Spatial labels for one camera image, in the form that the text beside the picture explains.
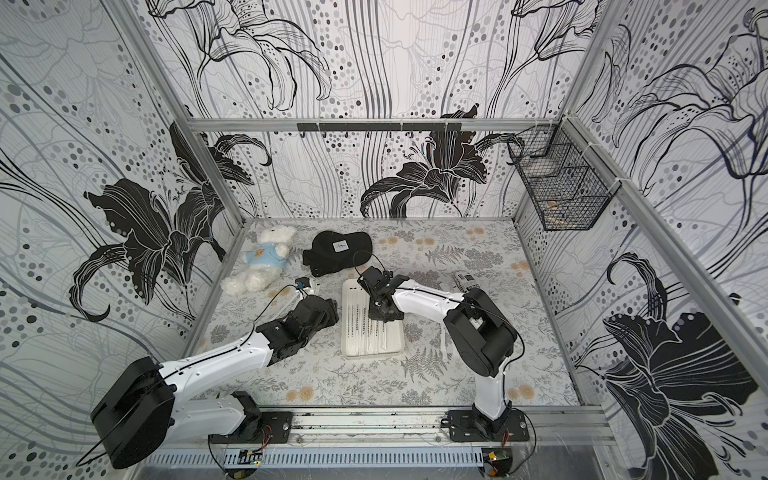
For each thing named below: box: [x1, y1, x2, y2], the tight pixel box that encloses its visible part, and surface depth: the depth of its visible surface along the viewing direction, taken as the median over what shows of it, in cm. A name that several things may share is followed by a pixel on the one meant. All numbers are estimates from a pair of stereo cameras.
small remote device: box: [452, 271, 480, 293], surface depth 99 cm
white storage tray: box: [341, 278, 405, 357], surface depth 90 cm
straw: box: [347, 290, 358, 355], surface depth 92 cm
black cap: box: [302, 231, 373, 277], surface depth 108 cm
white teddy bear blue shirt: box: [221, 225, 296, 295], surface depth 100 cm
